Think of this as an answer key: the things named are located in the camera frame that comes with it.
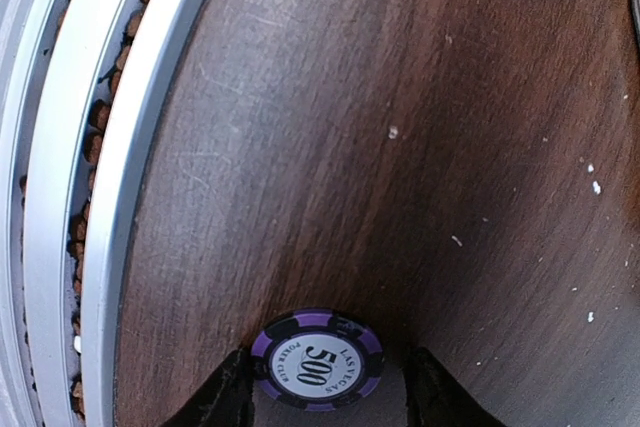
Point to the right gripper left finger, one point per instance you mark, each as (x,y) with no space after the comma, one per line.
(225,399)

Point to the purple 500 chip front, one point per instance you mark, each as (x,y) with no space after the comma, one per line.
(317,360)

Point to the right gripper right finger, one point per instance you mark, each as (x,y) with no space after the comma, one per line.
(436,398)

